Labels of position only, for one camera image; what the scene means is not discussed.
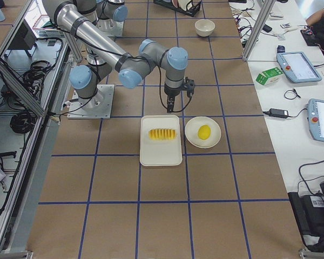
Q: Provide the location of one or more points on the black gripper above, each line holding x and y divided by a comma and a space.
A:
172, 94

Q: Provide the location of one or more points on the yellow sliced bread loaf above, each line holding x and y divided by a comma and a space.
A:
162, 134

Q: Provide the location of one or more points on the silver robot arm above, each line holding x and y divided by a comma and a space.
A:
106, 15
68, 16

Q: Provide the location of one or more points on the cream round plate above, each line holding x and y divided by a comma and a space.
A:
191, 132

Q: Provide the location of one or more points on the yellow lemon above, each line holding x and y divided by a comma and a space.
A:
204, 132

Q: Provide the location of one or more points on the cream rectangular tray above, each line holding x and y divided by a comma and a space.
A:
159, 152

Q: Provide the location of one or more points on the cream bowl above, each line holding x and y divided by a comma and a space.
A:
204, 27

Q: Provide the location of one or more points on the black dish rack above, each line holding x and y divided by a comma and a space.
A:
189, 8

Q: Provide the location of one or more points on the green white carton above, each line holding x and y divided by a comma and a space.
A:
269, 76

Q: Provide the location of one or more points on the black power adapter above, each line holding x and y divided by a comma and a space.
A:
278, 113

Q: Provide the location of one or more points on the black smartphone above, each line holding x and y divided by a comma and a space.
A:
266, 28

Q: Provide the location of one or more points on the far blue teach pendant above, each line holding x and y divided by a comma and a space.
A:
297, 67

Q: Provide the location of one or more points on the blue teach pendant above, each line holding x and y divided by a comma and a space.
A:
297, 67
315, 110

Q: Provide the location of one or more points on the near blue teach pendant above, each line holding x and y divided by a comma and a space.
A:
315, 110

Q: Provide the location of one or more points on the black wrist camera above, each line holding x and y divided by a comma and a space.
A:
189, 86

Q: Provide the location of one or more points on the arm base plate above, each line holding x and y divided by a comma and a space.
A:
110, 27
97, 107

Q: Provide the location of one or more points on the aluminium frame post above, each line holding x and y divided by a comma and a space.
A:
257, 28

